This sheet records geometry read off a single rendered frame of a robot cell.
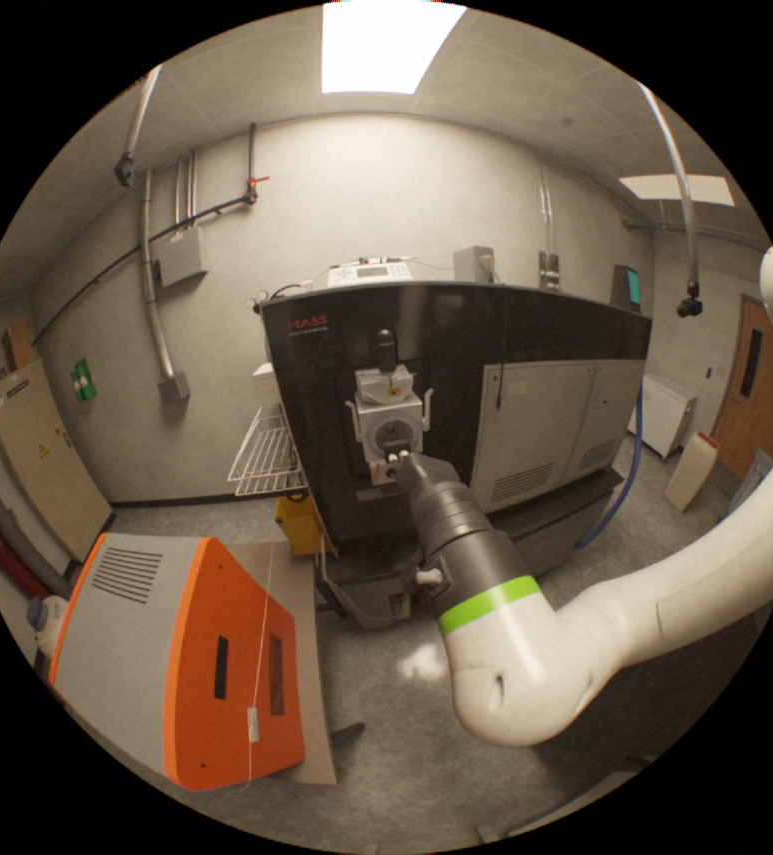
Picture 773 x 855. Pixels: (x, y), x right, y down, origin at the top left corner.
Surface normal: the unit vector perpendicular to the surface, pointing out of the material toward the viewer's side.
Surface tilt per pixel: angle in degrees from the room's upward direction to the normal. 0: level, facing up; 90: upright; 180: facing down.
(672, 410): 90
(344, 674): 0
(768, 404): 90
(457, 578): 34
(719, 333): 90
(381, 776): 0
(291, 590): 0
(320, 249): 90
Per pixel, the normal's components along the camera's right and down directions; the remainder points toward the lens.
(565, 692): 0.00, -0.70
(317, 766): -0.08, -0.86
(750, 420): -0.98, 0.16
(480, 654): -0.72, -0.60
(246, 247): 0.18, 0.48
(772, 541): -0.95, -0.29
